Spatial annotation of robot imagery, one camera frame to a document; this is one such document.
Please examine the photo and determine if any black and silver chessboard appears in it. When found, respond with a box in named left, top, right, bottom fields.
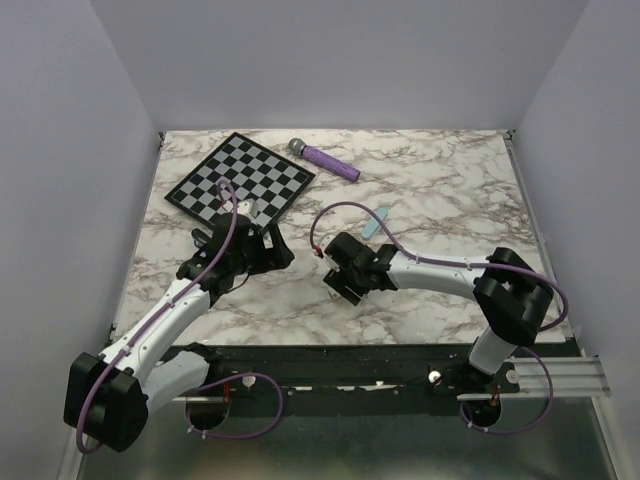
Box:
left=165, top=132, right=315, bottom=229

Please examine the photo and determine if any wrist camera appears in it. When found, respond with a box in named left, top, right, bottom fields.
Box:
left=237, top=199, right=258, bottom=221
left=312, top=237, right=331, bottom=259

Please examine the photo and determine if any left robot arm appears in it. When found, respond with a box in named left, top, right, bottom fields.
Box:
left=63, top=213, right=294, bottom=454

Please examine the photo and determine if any light blue stapler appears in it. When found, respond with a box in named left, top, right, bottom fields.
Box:
left=360, top=208, right=389, bottom=240

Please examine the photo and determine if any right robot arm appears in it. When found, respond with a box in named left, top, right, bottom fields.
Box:
left=316, top=232, right=554, bottom=392

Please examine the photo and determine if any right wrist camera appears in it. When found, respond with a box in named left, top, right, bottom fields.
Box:
left=312, top=237, right=331, bottom=259

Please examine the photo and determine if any aluminium mounting rail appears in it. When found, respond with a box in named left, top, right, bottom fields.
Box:
left=79, top=344, right=612, bottom=416

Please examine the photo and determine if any purple glitter toy microphone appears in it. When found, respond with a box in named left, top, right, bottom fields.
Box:
left=288, top=138, right=360, bottom=182

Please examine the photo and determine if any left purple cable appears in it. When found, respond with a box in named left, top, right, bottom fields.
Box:
left=73, top=178, right=286, bottom=454

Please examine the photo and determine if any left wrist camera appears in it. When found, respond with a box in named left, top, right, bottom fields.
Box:
left=237, top=199, right=258, bottom=221

